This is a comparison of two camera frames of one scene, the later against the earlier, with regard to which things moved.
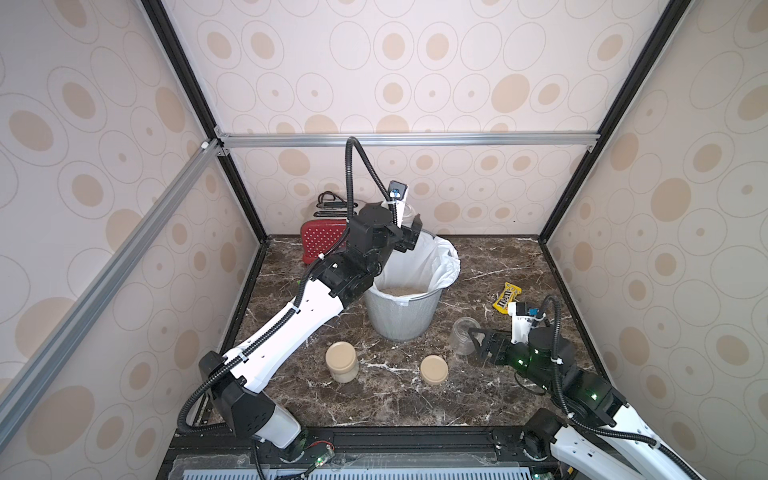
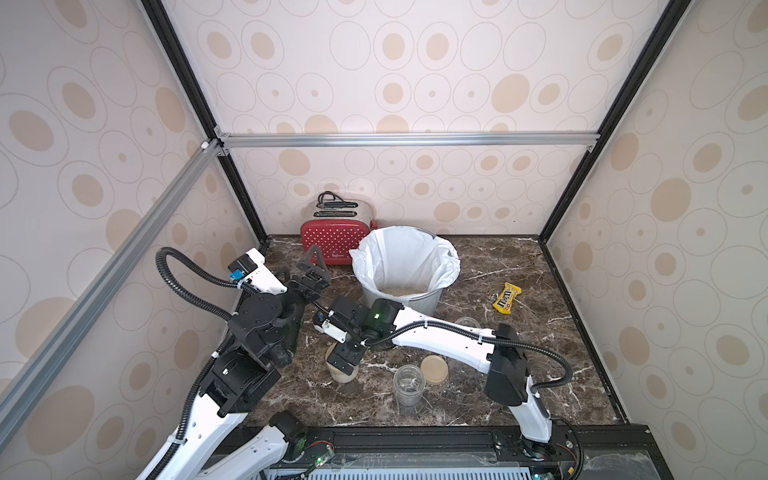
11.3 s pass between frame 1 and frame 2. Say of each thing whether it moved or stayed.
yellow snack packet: stayed
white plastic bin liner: stayed
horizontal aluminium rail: stayed
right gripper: moved
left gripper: moved
